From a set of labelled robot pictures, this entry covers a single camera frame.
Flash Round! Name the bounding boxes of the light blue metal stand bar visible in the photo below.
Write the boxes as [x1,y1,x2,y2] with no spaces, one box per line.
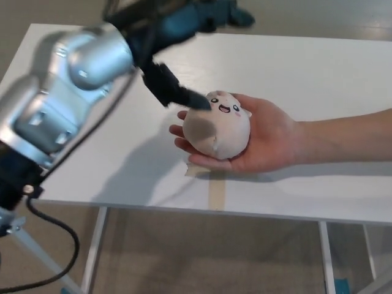
[0,208,78,294]

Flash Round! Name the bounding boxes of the white metal table leg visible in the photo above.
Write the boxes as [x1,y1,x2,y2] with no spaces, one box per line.
[80,206,108,294]
[318,220,336,294]
[362,223,378,281]

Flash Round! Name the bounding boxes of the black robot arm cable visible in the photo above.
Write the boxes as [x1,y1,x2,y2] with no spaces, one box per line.
[0,30,154,292]

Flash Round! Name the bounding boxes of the pink dumpling plush toy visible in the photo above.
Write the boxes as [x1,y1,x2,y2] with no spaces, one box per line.
[184,89,253,161]

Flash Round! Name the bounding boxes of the person's bare hand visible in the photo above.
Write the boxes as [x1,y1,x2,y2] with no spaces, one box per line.
[168,94,303,174]

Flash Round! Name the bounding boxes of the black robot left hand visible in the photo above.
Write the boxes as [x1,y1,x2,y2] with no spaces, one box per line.
[103,0,256,111]

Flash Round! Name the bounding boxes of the short beige tape strip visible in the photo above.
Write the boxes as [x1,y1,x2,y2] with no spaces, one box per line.
[184,161,260,182]

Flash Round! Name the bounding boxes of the grey metal bar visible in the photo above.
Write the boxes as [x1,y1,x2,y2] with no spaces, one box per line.
[360,269,392,294]

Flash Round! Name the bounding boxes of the person's bare forearm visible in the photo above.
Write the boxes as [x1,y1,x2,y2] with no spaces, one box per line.
[298,111,392,164]

